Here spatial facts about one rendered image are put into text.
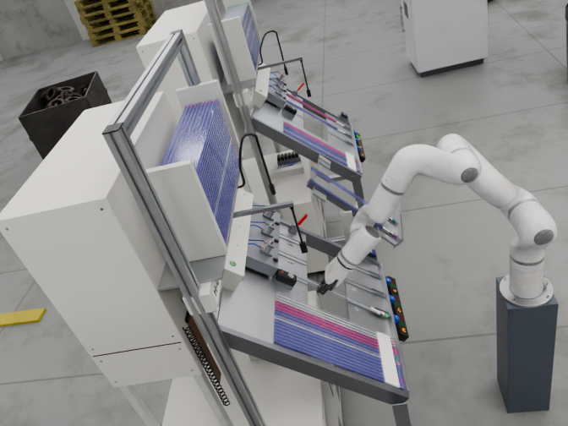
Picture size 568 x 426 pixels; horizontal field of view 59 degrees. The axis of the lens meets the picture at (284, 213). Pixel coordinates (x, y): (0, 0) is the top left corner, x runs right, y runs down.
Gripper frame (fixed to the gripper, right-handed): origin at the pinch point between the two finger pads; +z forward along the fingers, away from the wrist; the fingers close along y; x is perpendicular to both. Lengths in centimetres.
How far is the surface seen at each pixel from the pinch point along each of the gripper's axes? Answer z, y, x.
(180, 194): -29, 33, -66
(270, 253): -4.5, 2.9, -26.1
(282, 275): -2.5, 8.1, -19.1
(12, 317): 241, -116, -122
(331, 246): 0.1, -30.4, 4.5
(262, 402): 45, 24, 2
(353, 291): 0.0, -7.6, 14.8
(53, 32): 460, -1054, -464
